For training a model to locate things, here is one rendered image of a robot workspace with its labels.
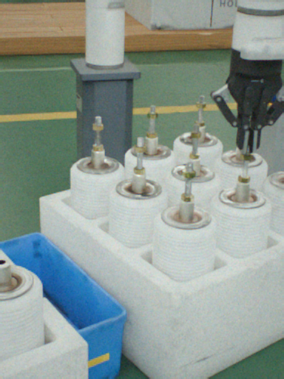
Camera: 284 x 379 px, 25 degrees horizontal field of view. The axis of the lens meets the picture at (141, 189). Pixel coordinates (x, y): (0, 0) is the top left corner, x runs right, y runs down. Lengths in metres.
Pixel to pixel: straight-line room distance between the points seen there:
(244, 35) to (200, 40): 2.23
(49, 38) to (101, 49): 1.45
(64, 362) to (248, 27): 0.51
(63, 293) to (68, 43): 1.97
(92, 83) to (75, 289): 0.60
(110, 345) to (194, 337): 0.13
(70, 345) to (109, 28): 0.89
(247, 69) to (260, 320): 0.41
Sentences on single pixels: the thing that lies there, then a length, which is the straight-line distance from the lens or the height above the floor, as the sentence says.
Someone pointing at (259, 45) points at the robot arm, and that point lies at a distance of 0.90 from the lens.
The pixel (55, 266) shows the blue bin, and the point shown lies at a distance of 1.17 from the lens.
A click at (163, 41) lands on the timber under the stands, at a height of 0.05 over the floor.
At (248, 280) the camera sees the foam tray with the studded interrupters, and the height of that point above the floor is 0.16.
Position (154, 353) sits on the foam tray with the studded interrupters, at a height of 0.06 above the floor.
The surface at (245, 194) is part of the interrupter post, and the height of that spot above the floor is 0.26.
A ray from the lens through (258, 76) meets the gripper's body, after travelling 0.95.
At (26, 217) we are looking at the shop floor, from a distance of 1.52.
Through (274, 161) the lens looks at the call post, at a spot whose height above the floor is 0.20.
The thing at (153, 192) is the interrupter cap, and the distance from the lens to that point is 1.04.
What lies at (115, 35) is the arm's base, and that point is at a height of 0.38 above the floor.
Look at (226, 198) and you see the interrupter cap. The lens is 1.04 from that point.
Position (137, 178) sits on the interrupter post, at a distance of 1.04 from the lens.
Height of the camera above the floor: 0.70
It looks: 25 degrees down
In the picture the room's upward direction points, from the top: 2 degrees clockwise
